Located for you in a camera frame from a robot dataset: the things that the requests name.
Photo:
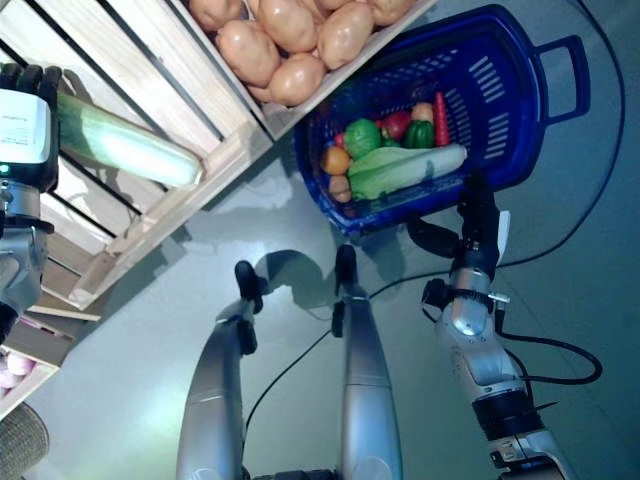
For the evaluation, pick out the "black right robot foot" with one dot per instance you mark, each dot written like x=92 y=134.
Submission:
x=346 y=267

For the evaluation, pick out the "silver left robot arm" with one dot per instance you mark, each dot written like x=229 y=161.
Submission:
x=20 y=260

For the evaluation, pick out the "silver robot leg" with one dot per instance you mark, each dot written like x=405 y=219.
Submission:
x=367 y=400
x=215 y=400

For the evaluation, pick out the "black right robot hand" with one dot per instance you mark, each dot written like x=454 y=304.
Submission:
x=477 y=220

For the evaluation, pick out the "yellow toy peach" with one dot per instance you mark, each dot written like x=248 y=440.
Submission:
x=422 y=112

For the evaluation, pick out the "napa cabbage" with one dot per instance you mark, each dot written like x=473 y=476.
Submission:
x=400 y=170
x=130 y=150

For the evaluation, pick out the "wooden display shelf frame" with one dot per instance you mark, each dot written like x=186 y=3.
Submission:
x=60 y=311

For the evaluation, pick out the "purple white turnip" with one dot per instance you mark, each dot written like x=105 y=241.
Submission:
x=20 y=362

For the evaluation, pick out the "red toy carrot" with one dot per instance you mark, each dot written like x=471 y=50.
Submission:
x=440 y=120

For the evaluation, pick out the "wooden potato crate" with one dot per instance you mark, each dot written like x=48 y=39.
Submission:
x=382 y=36

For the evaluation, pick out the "tiny red toy vegetable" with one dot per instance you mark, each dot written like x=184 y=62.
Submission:
x=340 y=141

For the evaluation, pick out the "large red toy tomato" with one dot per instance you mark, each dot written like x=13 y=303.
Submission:
x=397 y=125

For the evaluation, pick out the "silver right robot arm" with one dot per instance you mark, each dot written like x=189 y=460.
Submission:
x=470 y=320

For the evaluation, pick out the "toy orange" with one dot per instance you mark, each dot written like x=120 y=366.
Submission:
x=336 y=161

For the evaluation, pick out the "woven straw basket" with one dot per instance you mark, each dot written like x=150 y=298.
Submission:
x=22 y=445

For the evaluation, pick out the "green toy lettuce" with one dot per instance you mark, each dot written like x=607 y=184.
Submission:
x=362 y=137

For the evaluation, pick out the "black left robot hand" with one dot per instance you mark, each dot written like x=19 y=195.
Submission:
x=45 y=80

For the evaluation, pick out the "black robot foot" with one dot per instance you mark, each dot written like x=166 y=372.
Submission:
x=246 y=280
x=346 y=267

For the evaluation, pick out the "silver right robot leg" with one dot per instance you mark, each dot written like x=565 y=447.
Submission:
x=367 y=400

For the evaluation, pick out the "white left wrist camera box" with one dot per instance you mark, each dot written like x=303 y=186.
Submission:
x=25 y=125

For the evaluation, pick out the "brown toy potato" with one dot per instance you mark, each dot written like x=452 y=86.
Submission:
x=340 y=189

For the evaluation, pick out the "blue plastic shopping basket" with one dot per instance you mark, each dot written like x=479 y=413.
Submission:
x=500 y=100

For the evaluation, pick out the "wooden cabbage crate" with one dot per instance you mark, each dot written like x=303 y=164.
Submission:
x=165 y=80

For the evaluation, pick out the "black left robot foot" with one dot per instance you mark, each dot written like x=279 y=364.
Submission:
x=246 y=280

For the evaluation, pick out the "silver left robot leg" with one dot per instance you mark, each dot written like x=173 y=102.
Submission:
x=215 y=400

